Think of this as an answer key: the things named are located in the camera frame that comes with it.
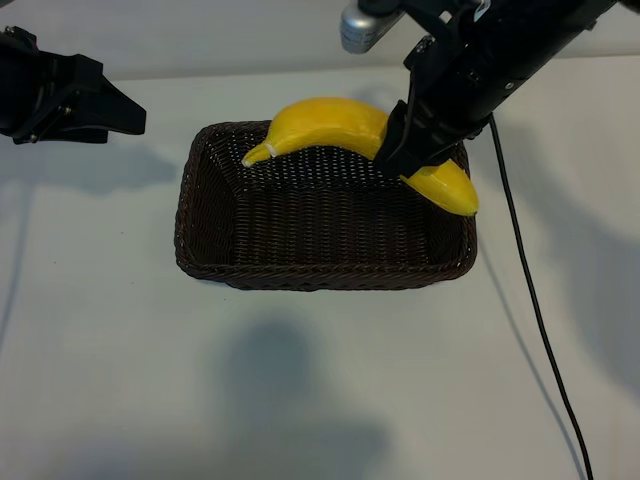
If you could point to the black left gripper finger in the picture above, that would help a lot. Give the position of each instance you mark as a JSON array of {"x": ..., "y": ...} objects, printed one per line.
[
  {"x": 112, "y": 107},
  {"x": 75, "y": 135}
]

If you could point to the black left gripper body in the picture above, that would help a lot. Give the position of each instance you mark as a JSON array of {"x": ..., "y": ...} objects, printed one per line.
[{"x": 35, "y": 90}]

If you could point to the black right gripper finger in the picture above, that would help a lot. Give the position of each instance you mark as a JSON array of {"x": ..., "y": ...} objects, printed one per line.
[
  {"x": 397, "y": 137},
  {"x": 432, "y": 157}
]

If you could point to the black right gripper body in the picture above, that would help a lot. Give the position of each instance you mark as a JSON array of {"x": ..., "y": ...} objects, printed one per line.
[{"x": 460, "y": 85}]

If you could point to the yellow banana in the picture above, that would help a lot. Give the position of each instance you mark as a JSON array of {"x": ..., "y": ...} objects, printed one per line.
[{"x": 320, "y": 125}]

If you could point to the dark brown wicker basket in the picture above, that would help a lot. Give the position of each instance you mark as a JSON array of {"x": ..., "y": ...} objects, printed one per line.
[{"x": 325, "y": 235}]

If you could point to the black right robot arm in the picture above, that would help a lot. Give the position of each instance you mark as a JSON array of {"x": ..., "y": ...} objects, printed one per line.
[{"x": 550, "y": 20}]

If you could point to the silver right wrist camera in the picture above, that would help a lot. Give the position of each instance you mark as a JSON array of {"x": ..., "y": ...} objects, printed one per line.
[{"x": 365, "y": 25}]

